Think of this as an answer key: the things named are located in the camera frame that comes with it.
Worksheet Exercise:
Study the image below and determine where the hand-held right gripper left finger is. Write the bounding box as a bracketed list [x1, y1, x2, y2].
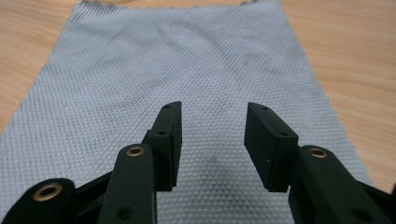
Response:
[96, 101, 183, 224]

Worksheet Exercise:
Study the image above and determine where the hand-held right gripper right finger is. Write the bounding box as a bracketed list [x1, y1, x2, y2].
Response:
[243, 102, 394, 224]

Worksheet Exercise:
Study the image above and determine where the grey textured cloth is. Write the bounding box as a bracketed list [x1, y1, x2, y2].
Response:
[0, 0, 374, 224]

